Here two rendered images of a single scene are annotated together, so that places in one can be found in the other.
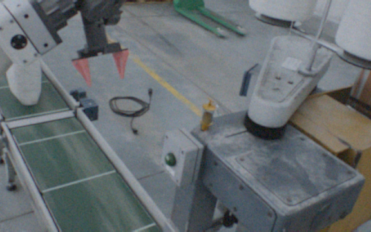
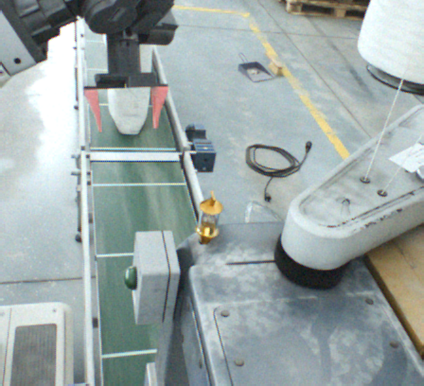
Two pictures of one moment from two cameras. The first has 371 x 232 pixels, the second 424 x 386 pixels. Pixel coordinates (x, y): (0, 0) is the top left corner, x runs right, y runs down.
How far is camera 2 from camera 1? 0.33 m
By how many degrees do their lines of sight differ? 16
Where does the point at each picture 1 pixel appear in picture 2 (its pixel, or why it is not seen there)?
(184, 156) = (141, 281)
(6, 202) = (68, 256)
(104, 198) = not seen: hidden behind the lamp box
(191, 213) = (167, 370)
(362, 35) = not seen: outside the picture
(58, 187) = (119, 255)
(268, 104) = (305, 226)
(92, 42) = (113, 67)
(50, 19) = (25, 23)
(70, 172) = not seen: hidden behind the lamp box
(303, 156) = (345, 337)
